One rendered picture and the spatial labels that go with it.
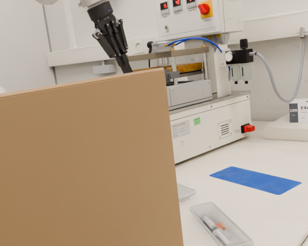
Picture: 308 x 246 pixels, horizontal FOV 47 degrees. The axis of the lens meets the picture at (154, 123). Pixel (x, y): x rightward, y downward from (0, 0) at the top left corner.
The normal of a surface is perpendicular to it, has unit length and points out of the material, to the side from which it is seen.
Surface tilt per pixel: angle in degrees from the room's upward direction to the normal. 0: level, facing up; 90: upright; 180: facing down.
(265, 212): 0
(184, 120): 90
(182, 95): 90
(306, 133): 90
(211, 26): 90
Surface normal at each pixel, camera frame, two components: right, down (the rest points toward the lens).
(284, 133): -0.63, 0.22
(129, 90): 0.77, 0.03
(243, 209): -0.11, -0.98
